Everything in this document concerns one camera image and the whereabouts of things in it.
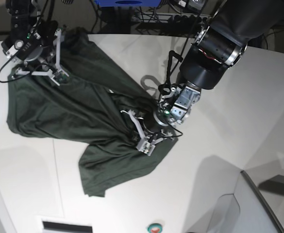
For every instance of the red green emergency button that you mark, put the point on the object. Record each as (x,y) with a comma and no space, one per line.
(155,228)

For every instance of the dark green t-shirt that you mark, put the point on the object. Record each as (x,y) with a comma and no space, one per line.
(89,106)

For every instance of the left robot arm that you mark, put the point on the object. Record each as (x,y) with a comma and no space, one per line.
(218,46)

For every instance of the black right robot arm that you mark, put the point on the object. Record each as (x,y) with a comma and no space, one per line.
(30,10)

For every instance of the black power strip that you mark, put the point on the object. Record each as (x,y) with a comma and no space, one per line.
(189,19)

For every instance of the blue box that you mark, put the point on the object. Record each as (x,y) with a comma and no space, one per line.
(122,3)

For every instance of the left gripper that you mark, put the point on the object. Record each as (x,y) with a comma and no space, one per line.
(174,103)

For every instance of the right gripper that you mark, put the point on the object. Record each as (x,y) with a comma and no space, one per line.
(20,30)

